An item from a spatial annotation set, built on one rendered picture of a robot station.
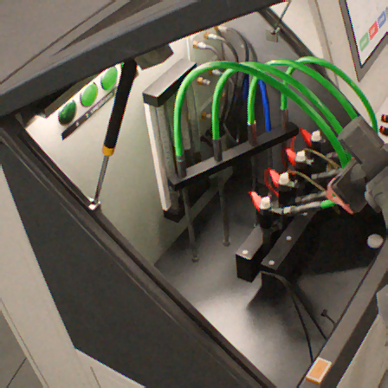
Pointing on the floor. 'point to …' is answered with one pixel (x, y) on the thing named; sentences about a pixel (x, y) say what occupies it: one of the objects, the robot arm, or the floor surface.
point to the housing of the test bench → (37, 306)
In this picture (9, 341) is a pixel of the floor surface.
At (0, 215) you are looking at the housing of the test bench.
